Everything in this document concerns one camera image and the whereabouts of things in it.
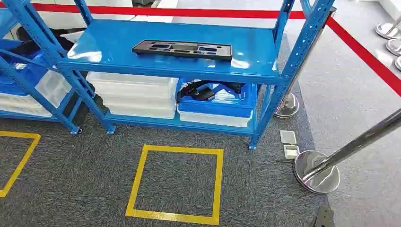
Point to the chrome stanchion base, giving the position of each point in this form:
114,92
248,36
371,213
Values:
387,30
394,47
398,63

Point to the black plastic parts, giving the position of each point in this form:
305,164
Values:
203,93

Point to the blue plastic crate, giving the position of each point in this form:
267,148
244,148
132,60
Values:
216,109
18,78

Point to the red barrier belt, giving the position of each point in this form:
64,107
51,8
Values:
188,13
360,51

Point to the chrome stanchion post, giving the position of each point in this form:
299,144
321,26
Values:
316,175
288,105

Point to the blue metal shelf rack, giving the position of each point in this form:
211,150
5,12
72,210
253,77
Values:
109,40
37,95

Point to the black plastic panel with cutouts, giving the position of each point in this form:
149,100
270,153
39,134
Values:
184,47

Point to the yellow floor tape square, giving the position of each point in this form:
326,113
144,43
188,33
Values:
181,148

